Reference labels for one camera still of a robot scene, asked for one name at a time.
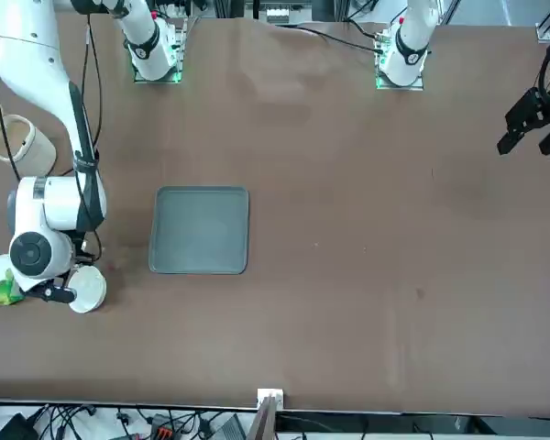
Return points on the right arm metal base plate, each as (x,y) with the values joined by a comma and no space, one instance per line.
(158,80)

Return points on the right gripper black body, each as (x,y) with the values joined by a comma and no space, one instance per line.
(57,294)

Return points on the black box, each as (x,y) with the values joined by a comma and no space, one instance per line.
(14,428)

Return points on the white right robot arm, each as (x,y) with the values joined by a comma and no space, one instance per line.
(32,64)

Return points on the dark grey square tray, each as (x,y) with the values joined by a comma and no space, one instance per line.
(201,229)

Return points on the red and black connector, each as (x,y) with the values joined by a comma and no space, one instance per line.
(162,426)

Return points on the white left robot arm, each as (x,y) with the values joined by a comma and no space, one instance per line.
(410,41)

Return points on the aluminium frame post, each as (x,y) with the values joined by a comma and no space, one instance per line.
(547,23)
(263,421)

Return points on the green tissue pack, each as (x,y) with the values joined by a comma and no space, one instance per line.
(0,293)

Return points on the white bowl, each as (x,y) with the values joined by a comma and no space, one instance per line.
(89,293)

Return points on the cream lidded trash bin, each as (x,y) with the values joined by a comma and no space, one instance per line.
(34,149)

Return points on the white post bracket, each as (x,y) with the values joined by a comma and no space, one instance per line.
(277,396)

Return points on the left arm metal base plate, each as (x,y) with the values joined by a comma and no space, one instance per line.
(412,87)

